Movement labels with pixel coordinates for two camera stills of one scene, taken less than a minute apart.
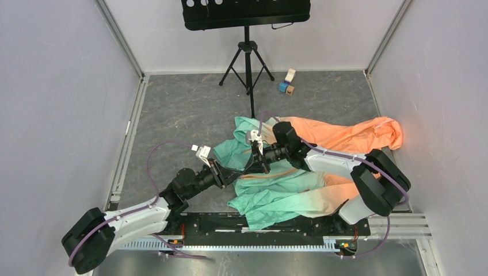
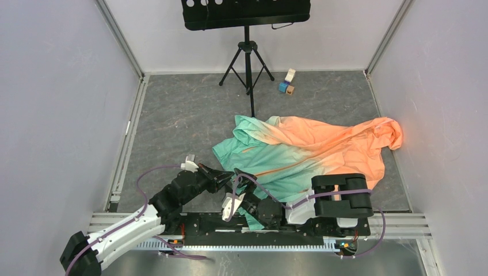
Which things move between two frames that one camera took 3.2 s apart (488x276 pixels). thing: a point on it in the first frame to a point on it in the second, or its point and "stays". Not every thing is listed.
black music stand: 203,15 stays
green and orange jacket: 286,191 stays
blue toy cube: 282,87 stays
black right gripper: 256,163 to 244,180
